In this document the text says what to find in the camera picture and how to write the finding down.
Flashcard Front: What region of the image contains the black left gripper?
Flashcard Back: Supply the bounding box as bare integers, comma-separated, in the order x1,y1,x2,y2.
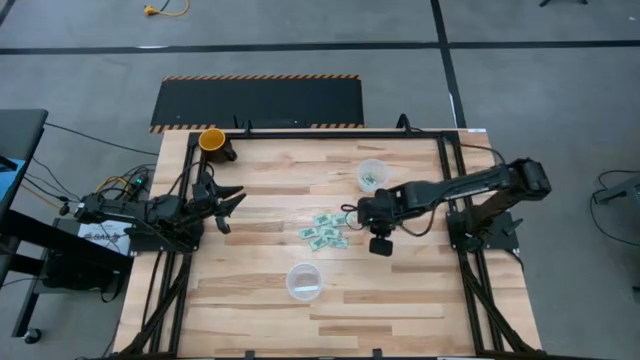
187,172,248,235

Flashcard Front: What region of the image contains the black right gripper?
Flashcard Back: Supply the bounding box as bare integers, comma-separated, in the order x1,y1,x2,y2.
340,188,402,258

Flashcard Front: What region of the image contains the clear plastic tub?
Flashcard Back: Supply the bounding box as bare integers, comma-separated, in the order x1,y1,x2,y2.
356,158,394,194
285,262,326,303

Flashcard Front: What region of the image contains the black hazard-striped floor mat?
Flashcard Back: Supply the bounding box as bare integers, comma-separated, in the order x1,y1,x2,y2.
148,74,366,135

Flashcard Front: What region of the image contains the white paper sheet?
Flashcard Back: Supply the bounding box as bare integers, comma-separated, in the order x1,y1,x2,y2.
77,219,135,257

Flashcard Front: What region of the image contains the black bag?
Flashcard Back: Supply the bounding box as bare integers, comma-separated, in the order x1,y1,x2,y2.
42,248,127,304

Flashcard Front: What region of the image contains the black desk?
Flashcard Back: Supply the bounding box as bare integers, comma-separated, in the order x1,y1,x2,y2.
0,108,135,346

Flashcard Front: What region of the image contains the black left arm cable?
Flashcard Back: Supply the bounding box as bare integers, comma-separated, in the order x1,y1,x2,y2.
167,159,217,199

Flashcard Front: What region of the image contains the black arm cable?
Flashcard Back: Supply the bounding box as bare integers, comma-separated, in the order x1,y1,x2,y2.
167,159,217,199
398,197,438,239

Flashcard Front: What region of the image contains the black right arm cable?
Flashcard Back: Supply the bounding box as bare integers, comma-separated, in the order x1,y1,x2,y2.
398,197,438,239

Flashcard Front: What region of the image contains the black floor cable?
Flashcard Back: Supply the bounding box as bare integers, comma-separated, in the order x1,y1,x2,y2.
43,122,161,158

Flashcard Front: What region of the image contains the yellow extension cord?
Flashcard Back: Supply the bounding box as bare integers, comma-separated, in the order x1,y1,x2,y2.
143,0,192,18

